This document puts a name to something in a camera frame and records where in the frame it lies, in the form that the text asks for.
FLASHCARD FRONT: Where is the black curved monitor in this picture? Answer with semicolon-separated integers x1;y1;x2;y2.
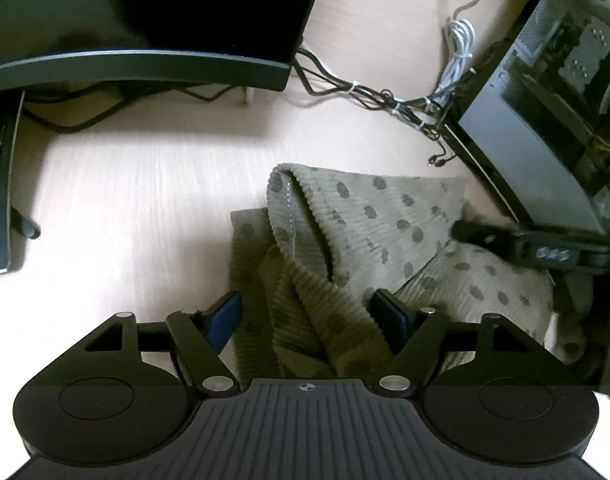
0;0;315;91

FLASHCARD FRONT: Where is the white power cable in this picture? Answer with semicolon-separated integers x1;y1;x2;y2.
429;0;489;106

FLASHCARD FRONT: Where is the white glass computer case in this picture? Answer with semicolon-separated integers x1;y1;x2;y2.
444;0;610;234

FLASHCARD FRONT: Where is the black cable bundle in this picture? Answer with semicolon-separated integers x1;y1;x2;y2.
291;46;482;169

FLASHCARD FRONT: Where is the brown polka dot garment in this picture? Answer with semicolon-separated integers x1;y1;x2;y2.
230;164;586;382

